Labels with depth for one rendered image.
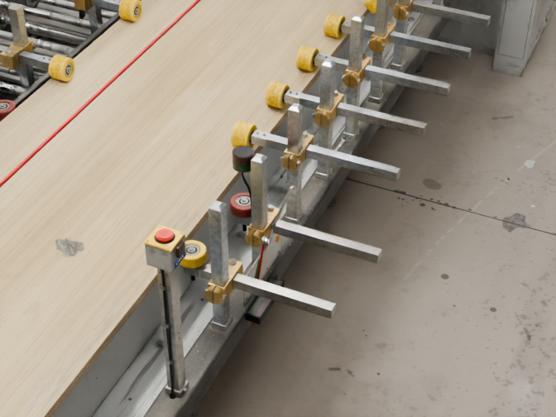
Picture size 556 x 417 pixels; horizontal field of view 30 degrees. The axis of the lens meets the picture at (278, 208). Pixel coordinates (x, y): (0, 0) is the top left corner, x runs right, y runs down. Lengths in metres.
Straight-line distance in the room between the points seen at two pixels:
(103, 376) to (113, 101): 1.03
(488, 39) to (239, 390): 2.57
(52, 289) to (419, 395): 1.47
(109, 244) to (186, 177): 0.36
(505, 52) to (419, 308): 1.80
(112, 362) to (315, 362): 1.12
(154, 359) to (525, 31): 2.97
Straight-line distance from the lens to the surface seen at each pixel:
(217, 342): 2.85
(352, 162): 3.04
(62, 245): 2.88
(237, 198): 2.98
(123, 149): 3.21
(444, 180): 4.60
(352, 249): 2.89
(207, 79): 3.52
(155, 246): 2.35
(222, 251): 2.69
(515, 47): 5.32
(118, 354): 2.84
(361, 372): 3.73
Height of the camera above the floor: 2.76
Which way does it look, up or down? 39 degrees down
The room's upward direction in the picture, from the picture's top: straight up
